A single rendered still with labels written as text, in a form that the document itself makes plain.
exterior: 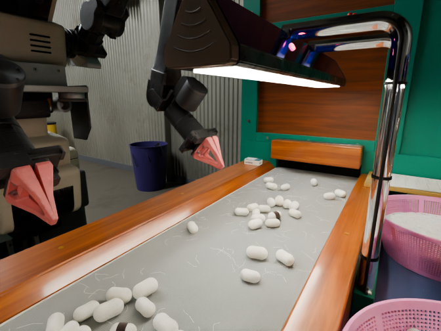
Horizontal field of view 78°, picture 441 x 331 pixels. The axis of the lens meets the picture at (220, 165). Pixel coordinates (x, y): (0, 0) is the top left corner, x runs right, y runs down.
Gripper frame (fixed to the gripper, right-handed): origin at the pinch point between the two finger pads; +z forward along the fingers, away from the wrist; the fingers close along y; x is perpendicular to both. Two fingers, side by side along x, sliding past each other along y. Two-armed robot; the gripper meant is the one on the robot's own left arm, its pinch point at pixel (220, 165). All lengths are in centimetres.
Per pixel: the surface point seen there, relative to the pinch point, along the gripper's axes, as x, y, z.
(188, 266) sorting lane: 3.1, -23.1, 14.1
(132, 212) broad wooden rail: 14.8, -17.1, -3.2
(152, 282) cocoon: 1.8, -30.7, 12.8
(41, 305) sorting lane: 10.7, -40.4, 5.8
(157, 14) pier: 50, 178, -217
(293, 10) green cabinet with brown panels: -34, 47, -31
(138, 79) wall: 131, 190, -211
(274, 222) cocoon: -2.7, -2.6, 18.2
